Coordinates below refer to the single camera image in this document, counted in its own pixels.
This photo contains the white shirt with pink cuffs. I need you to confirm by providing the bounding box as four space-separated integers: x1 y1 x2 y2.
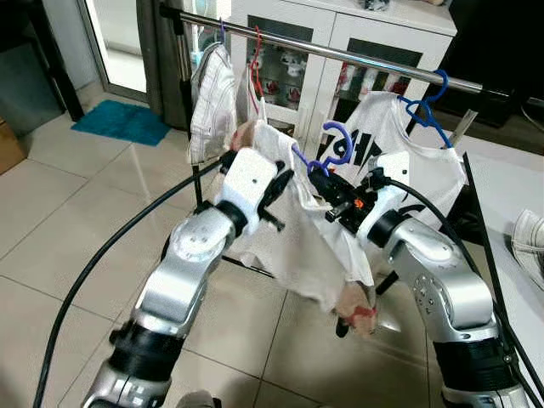
223 119 381 339

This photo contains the purple plastic clothes hanger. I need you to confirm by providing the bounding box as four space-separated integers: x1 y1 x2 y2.
292 122 354 179

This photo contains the red clothes hanger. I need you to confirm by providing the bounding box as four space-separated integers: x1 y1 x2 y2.
246 25 266 94

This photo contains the small white garment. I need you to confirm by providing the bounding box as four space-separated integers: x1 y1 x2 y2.
242 66 271 127

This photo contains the white t-shirt black print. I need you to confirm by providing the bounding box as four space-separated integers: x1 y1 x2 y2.
338 91 468 224

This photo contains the white checked shirt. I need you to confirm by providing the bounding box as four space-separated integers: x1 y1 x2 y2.
187 42 239 167

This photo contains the metal clothes rack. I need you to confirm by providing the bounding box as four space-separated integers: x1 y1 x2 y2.
157 3 487 281

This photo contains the teal floor mat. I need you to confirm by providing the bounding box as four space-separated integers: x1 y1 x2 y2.
71 99 173 147

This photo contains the white glass-door cabinet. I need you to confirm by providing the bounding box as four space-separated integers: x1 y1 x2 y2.
228 0 460 150

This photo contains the grey robot foot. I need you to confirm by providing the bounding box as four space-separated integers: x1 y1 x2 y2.
174 389 220 408

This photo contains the glass balcony door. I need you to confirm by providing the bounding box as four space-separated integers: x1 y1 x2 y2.
81 0 167 103

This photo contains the black cabinet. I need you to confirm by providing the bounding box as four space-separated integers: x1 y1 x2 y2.
442 0 544 128

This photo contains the brown cardboard box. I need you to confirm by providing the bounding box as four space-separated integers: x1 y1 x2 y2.
0 119 26 175

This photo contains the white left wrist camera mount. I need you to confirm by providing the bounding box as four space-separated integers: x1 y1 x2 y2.
214 147 281 224

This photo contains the white table black frame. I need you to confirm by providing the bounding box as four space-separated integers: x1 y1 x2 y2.
459 136 544 408

